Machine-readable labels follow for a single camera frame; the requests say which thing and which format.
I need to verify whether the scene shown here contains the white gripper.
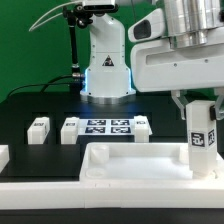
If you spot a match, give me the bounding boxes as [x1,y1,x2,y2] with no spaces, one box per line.
[131,40,224,120]

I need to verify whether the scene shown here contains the white desk top tray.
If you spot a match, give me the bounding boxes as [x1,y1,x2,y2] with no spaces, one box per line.
[78,143,224,184]

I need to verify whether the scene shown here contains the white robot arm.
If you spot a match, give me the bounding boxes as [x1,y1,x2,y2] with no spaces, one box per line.
[81,0,224,120]

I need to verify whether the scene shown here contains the white front obstacle bar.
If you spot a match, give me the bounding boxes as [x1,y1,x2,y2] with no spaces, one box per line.
[0,181,224,210]

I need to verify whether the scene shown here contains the white obstacle bar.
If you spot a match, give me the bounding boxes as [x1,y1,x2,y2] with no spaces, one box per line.
[0,145,9,173]
[0,181,224,210]

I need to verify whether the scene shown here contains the white marker tag plate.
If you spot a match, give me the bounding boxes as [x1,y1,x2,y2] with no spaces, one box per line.
[78,119,134,135]

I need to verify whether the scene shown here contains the white left obstacle bar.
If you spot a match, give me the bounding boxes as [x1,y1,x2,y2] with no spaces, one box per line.
[0,145,9,173]

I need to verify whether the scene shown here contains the black cable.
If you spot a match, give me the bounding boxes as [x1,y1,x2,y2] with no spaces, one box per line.
[6,74,86,99]

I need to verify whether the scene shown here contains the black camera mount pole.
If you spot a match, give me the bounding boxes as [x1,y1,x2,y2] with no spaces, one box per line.
[62,4,93,80]

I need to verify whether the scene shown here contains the white cables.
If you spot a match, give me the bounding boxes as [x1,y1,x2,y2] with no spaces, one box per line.
[28,0,84,33]

